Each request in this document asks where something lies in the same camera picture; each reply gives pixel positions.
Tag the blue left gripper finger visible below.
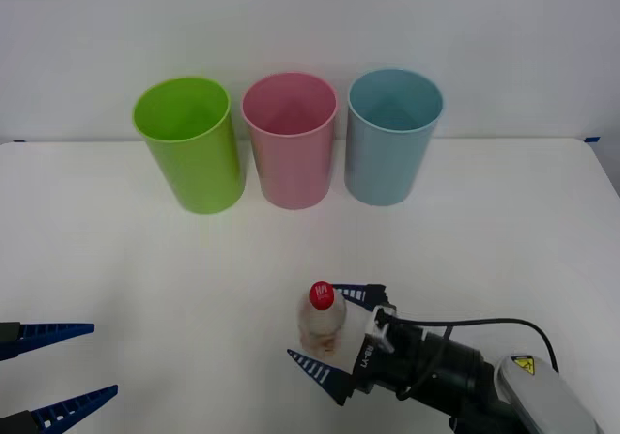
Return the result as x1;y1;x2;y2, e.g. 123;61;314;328
0;322;96;362
0;384;119;434

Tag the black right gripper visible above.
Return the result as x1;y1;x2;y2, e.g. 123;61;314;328
286;283;437;407

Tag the clear bottle with red cap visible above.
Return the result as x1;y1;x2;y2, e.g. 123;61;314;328
295;280;348;357

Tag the pale blue plastic bin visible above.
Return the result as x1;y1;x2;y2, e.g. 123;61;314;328
343;68;445;207

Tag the green plastic bin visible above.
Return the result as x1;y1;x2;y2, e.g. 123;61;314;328
131;76;246;216

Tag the pink plastic bin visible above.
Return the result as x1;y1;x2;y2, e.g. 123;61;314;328
240;71;339;211

